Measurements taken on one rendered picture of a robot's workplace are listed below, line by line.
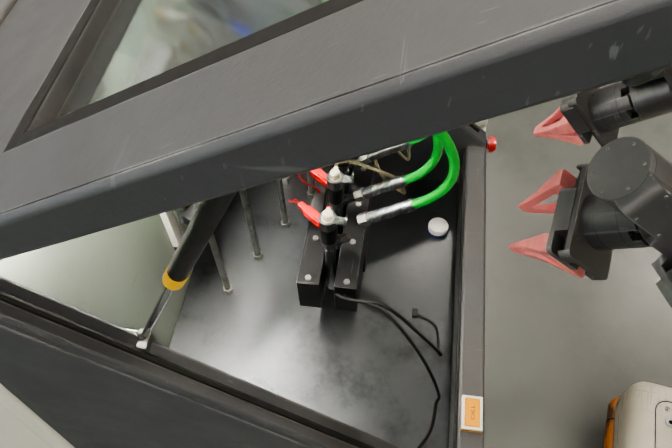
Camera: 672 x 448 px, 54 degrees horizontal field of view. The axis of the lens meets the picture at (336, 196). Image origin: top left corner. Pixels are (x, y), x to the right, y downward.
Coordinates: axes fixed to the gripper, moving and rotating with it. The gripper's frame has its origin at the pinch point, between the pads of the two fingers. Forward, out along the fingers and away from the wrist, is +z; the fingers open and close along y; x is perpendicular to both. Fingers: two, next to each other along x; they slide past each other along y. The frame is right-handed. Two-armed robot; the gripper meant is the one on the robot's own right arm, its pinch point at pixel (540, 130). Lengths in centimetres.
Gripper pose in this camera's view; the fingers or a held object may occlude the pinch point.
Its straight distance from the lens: 101.0
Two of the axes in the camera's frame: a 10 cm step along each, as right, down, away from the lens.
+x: -3.9, 7.4, -5.5
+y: -6.6, -6.4, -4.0
